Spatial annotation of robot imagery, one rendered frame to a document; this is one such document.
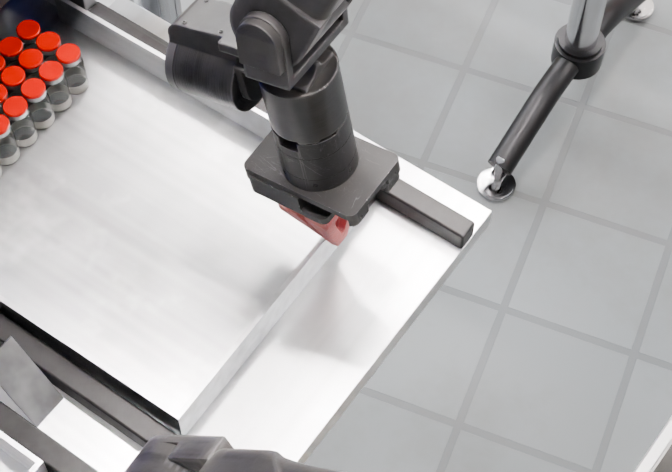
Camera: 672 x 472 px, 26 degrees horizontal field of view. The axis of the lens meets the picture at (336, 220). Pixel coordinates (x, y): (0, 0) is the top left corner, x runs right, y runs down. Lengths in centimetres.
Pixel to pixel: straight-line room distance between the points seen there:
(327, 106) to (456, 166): 130
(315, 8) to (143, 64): 40
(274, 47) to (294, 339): 30
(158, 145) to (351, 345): 25
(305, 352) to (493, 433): 97
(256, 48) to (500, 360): 125
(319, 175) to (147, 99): 27
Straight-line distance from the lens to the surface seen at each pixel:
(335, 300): 116
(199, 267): 118
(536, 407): 211
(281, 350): 114
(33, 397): 113
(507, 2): 251
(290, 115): 100
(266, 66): 95
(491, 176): 225
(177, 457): 57
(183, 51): 103
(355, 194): 106
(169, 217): 121
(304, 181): 106
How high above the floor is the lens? 190
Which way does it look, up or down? 58 degrees down
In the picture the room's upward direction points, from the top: straight up
